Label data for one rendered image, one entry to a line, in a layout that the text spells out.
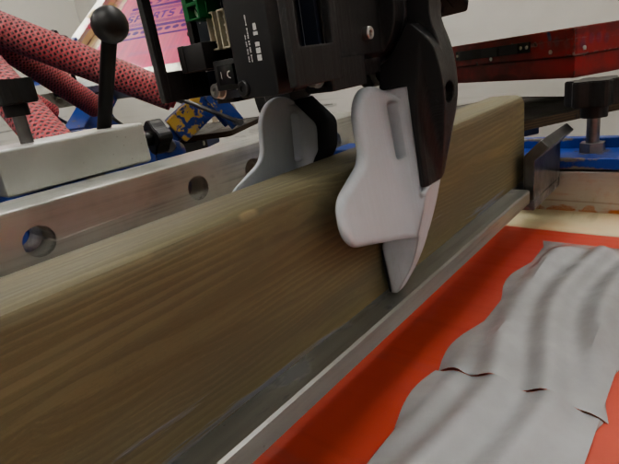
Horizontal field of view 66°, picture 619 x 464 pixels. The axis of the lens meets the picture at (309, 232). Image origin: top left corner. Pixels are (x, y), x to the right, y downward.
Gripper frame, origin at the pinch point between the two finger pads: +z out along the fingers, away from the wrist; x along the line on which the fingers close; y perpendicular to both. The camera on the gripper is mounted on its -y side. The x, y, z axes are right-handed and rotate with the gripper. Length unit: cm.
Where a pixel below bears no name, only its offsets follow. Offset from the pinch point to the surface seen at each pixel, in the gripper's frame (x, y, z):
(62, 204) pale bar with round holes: -21.7, 5.1, -2.6
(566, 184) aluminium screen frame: 3.6, -24.9, 3.4
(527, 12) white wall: -51, -200, -16
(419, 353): 2.4, -0.4, 5.5
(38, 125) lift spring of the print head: -47.5, -4.8, -7.3
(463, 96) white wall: -79, -200, 15
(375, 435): 3.4, 5.6, 5.4
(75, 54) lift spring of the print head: -64, -19, -16
